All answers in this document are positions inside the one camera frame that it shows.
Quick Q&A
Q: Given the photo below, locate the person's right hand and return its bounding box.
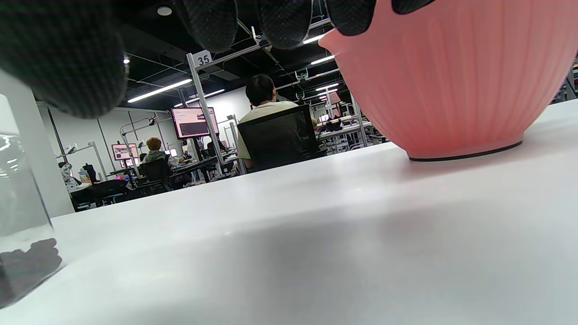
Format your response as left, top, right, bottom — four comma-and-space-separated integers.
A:
0, 0, 436, 119

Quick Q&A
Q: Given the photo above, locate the clear plastic jar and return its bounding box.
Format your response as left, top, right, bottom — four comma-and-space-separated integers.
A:
0, 132, 64, 310

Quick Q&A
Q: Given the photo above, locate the pink salad bowl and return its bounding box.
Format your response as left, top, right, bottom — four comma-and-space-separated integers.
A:
318, 0, 578, 162

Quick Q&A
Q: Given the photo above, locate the small computer monitor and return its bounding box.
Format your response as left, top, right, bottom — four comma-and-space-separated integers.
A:
112, 144, 140, 161

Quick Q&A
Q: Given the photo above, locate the large computer monitor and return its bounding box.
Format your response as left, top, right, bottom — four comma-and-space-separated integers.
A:
171, 107, 219, 139

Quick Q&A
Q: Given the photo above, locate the black mesh office chair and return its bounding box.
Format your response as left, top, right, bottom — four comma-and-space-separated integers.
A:
237, 105, 326, 173

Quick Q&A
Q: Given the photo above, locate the silver metal frame post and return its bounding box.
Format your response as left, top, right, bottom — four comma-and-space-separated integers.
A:
186, 51, 226, 176

